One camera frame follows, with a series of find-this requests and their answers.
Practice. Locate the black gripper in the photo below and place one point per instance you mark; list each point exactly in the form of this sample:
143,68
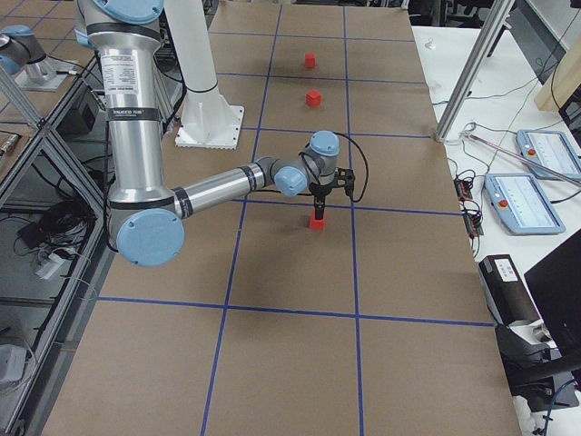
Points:
320,191

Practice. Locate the red cube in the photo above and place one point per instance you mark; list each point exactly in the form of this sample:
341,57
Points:
317,224

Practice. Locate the red cube block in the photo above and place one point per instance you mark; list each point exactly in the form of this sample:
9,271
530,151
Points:
310,60
313,98

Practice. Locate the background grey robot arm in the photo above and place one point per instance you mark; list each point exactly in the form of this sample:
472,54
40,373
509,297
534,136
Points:
26,61

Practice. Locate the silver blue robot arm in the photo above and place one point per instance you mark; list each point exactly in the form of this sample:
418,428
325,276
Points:
146,215

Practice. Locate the small circuit board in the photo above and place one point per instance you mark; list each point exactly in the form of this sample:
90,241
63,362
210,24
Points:
463,188

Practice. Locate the near teach pendant tablet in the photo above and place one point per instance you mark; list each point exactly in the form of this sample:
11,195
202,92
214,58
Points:
521,204

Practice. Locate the teach pendant tablet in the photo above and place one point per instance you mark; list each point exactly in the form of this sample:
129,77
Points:
521,204
550,149

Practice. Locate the far teach pendant tablet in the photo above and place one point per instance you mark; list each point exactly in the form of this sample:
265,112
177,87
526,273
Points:
550,149

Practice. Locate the black computer monitor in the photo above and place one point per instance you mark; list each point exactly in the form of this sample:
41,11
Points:
534,372

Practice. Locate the white power strip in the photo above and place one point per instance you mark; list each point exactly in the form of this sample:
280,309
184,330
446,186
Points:
49,266

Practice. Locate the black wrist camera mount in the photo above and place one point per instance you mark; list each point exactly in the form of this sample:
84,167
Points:
345,179

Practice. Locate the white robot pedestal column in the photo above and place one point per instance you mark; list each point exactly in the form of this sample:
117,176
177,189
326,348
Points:
207,120

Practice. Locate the aluminium frame table left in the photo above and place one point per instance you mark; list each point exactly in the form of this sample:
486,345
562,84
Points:
49,204

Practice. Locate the aluminium frame post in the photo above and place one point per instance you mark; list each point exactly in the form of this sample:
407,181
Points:
486,37

